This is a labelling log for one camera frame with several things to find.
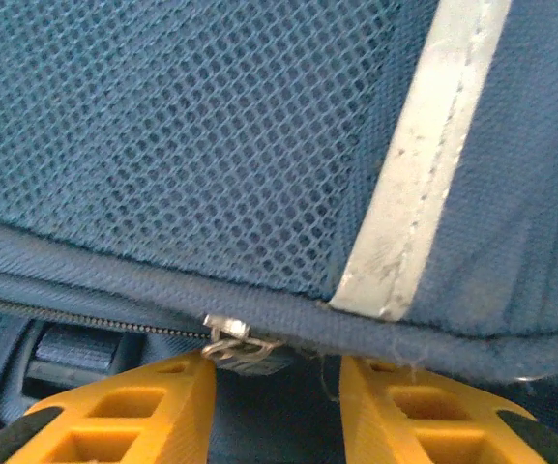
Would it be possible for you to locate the navy blue backpack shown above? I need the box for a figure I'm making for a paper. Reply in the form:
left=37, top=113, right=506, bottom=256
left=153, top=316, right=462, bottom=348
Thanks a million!
left=0, top=0, right=558, bottom=464

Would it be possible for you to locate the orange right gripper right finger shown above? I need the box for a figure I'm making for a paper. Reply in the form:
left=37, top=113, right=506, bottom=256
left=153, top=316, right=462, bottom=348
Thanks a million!
left=338, top=354, right=558, bottom=464

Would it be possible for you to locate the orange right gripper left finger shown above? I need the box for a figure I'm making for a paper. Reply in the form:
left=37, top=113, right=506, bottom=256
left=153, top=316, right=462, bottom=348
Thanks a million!
left=5, top=349, right=219, bottom=464

